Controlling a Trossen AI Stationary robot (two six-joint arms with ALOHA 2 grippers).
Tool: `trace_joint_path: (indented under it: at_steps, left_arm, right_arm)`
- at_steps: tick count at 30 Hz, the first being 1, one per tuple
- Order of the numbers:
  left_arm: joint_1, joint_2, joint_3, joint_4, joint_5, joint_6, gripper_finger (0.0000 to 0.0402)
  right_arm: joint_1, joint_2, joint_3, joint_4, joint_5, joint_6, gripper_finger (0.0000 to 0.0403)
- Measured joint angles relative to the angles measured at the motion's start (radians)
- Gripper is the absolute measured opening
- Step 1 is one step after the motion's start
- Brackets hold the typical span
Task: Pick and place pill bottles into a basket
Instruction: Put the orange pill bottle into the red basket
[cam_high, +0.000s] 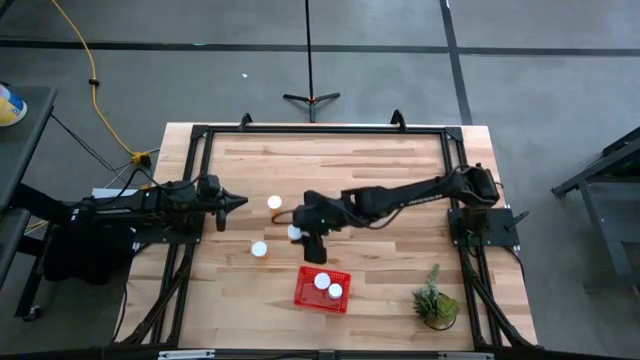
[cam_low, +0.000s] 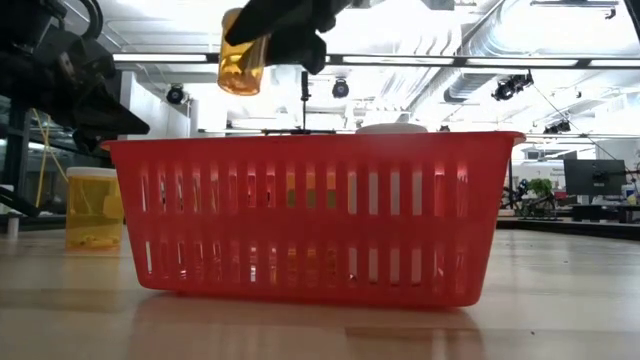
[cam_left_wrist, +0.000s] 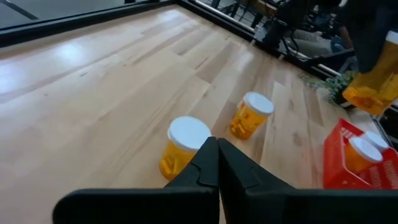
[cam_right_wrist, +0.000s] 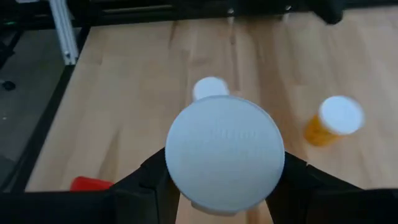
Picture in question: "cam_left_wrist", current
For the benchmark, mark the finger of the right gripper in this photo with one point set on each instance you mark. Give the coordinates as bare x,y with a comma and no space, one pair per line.
370,46

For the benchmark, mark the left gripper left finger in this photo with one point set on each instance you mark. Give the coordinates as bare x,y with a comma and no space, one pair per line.
155,208

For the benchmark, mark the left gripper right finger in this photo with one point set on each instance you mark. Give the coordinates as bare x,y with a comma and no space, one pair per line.
280,208

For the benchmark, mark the amber pill bottle white cap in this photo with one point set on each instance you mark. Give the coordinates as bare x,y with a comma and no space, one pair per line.
363,149
248,121
373,93
186,133

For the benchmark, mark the red slotted plastic basket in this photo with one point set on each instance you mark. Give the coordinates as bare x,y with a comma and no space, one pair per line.
334,161

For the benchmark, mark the small green potted plant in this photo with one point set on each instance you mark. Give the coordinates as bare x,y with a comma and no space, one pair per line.
335,87

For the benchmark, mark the black aluminium rig frame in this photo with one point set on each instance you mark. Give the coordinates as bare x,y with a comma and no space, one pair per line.
62,26

